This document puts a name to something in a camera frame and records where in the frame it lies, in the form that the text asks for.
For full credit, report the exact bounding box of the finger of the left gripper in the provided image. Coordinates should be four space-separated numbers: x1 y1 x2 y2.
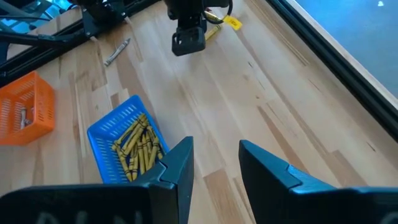
172 27 190 57
188 26 207 55

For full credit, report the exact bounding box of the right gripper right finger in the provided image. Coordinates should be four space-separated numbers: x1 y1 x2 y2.
239 140 398 224

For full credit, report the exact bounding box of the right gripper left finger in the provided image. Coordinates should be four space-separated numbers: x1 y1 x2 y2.
0 136 194 224

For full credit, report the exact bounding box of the blue plastic basket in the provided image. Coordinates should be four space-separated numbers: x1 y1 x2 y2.
86 94 171 185

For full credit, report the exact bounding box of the orange plastic basket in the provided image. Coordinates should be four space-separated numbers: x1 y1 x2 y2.
0 70 56 146

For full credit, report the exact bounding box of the yellow cable tag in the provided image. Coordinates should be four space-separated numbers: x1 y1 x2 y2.
223 14 243 31

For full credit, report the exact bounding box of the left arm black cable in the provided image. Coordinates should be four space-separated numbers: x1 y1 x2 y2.
203 0 234 25

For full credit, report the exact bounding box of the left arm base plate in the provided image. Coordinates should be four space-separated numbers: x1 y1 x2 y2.
81 9 129 39

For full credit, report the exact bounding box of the black aluminium table frame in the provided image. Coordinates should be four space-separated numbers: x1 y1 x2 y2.
0 0 398 142

